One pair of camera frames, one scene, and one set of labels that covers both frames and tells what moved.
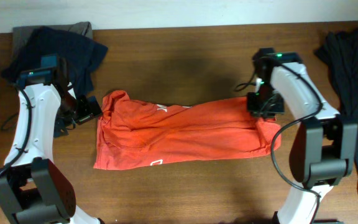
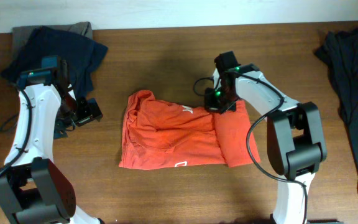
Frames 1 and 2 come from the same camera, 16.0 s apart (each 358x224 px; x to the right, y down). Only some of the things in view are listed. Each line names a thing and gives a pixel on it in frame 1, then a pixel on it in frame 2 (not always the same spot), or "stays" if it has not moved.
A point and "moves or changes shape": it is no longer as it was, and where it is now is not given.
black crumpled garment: (353, 58) stays
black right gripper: (263, 114) → (210, 104)
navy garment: (79, 56) stays
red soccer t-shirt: (132, 134) moves or changes shape
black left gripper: (90, 109) stays
